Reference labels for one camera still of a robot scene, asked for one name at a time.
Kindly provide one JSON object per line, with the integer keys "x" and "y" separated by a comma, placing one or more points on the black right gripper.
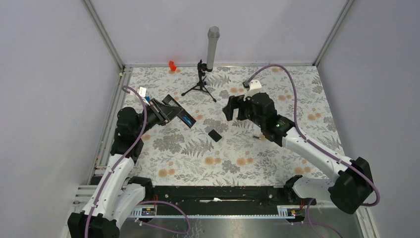
{"x": 233, "y": 103}

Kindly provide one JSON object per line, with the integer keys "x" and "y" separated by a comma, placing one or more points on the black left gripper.
{"x": 164, "y": 113}

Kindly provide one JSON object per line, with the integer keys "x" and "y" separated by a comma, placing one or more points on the black remote control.
{"x": 184, "y": 113}

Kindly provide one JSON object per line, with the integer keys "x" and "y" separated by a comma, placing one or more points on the blue AA battery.
{"x": 187, "y": 121}

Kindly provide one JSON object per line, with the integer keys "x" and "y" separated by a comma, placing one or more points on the black battery cover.
{"x": 214, "y": 135}

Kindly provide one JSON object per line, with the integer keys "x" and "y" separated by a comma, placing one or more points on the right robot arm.
{"x": 349, "y": 181}

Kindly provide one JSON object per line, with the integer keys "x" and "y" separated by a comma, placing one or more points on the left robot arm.
{"x": 107, "y": 209}

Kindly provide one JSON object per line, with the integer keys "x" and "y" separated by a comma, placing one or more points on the orange plastic clip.
{"x": 172, "y": 66}

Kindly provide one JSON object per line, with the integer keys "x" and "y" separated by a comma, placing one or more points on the black tripod mic stand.
{"x": 202, "y": 69}

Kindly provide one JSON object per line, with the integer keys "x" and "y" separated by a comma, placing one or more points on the grey microphone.
{"x": 213, "y": 37}

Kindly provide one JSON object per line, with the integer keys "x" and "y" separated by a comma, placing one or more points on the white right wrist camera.
{"x": 253, "y": 87}

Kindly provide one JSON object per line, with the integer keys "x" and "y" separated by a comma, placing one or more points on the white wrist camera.
{"x": 142, "y": 91}
{"x": 253, "y": 87}

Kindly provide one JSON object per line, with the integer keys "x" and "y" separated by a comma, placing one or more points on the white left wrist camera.
{"x": 142, "y": 91}

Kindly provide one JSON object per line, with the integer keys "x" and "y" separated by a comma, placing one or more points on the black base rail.
{"x": 227, "y": 200}

